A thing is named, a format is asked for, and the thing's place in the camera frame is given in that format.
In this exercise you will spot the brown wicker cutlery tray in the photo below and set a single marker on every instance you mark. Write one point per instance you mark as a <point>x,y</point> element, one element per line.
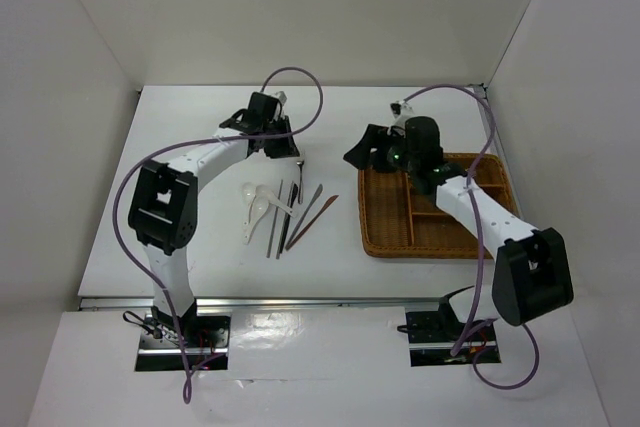
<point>398,222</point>

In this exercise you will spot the aluminium rail right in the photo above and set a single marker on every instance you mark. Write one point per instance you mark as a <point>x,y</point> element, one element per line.
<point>489,121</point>

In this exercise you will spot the aluminium rail front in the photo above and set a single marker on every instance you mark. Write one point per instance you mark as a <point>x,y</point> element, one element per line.
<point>230,303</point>

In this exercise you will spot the grey chopstick right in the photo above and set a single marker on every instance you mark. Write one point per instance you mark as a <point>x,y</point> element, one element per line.
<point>287,212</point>

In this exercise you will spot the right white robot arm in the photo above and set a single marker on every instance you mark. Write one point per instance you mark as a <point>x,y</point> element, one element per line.
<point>531,274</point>

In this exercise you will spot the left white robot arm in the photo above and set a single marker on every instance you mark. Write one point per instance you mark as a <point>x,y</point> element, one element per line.
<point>164,208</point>

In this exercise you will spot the copper table knife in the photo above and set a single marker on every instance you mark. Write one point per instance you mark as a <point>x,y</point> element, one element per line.
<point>306,228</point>

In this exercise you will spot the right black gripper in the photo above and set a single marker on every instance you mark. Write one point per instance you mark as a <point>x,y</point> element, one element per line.
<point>360,154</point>

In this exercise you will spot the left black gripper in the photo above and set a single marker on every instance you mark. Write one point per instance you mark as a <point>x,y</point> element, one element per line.
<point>286,150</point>

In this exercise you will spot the silver table knife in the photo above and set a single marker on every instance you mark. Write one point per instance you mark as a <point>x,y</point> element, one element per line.
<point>298,226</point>

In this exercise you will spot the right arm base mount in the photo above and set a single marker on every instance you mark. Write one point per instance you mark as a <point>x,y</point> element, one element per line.
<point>431,337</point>

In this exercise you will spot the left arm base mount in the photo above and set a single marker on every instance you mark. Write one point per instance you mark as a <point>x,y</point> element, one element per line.
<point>158,347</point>

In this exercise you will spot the white ceramic spoon upper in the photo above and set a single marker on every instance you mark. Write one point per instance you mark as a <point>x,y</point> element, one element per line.
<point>263,191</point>

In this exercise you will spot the white ceramic spoon left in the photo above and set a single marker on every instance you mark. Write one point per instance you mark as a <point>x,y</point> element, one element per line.
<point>248,191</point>

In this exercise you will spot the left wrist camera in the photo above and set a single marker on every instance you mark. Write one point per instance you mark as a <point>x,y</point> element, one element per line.
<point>281,97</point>

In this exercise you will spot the aluminium rail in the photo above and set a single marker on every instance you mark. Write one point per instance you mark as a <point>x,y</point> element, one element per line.
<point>230,303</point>
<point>489,121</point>

